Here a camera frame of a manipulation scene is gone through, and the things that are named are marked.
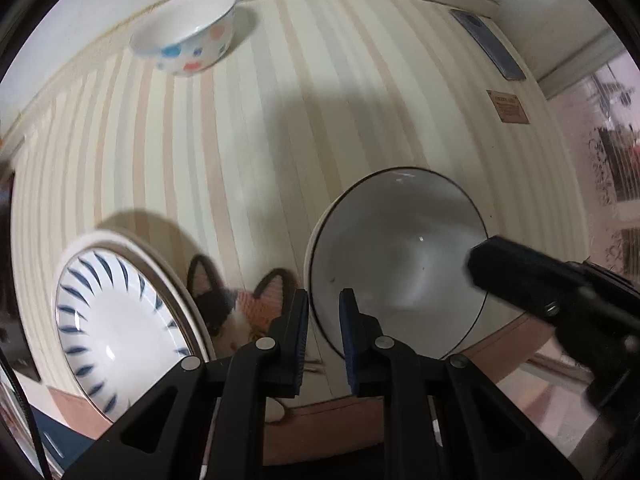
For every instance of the plain white bowl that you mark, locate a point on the plain white bowl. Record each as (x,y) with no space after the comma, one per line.
(307,265)

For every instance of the white bowl with blue stripes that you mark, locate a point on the white bowl with blue stripes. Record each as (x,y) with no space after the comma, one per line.
(199,325)

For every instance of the small brown card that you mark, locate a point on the small brown card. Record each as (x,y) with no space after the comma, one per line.
(507,106)

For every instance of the black stove top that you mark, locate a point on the black stove top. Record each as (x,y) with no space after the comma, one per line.
(17,345)

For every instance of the striped tablecloth with cat print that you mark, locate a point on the striped tablecloth with cat print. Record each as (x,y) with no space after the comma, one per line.
(250,135)

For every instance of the blue lower cabinet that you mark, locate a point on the blue lower cabinet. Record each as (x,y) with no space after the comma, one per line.
(50,440)

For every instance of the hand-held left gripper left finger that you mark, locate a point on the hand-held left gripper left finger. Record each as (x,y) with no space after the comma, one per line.
(299,345)

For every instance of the frosted glass sliding door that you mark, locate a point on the frosted glass sliding door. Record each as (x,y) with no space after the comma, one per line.
(615,135)

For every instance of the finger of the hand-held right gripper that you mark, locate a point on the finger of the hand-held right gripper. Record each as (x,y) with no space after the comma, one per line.
(510,267)

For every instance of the white plate with blue stripes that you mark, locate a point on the white plate with blue stripes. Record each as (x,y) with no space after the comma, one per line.
(120,320)

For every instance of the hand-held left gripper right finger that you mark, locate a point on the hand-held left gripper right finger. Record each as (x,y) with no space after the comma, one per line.
(351,345)

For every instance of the blue smartphone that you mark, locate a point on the blue smartphone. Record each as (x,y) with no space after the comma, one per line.
(487,42)

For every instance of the white bowl with dark rim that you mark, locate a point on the white bowl with dark rim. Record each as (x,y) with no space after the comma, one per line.
(400,260)

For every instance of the white bowl with coloured dots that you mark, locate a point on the white bowl with coloured dots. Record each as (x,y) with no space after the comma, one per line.
(185,35)

